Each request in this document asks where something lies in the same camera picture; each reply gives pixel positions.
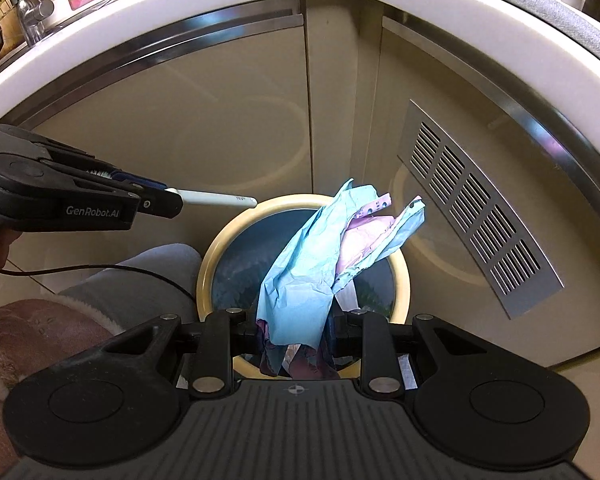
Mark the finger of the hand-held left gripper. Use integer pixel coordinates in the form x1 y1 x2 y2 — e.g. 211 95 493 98
30 132 153 188
80 170 185 220

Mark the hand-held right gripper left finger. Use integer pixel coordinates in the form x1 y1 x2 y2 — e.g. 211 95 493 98
100 310 259 395

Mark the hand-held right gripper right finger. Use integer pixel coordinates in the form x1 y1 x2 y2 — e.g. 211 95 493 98
330 310 486 395

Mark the mint green toothbrush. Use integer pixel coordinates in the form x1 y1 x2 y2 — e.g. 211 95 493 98
87 169 258 208

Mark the cream rimmed trash bin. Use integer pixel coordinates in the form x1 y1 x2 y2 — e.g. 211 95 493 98
196 192 412 381

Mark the blue and purple wrapper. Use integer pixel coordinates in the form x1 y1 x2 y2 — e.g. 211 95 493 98
255 177 426 378

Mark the person's grey trouser leg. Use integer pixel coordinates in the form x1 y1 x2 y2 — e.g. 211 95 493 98
55 242 203 336

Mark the plain beige cabinet door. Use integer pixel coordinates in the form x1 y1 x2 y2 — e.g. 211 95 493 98
0 0 313 311

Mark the pink fleece robe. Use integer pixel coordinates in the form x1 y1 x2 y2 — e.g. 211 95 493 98
0 297 121 461

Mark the chrome faucet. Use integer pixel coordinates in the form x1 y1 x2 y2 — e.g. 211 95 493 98
2 0 56 46

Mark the metal vent grille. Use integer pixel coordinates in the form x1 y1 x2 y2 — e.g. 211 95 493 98
397 100 565 318

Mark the beige cabinet door with vent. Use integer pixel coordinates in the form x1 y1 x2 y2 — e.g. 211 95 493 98
380 15 600 361

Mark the black cable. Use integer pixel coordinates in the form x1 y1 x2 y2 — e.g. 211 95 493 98
0 264 201 306

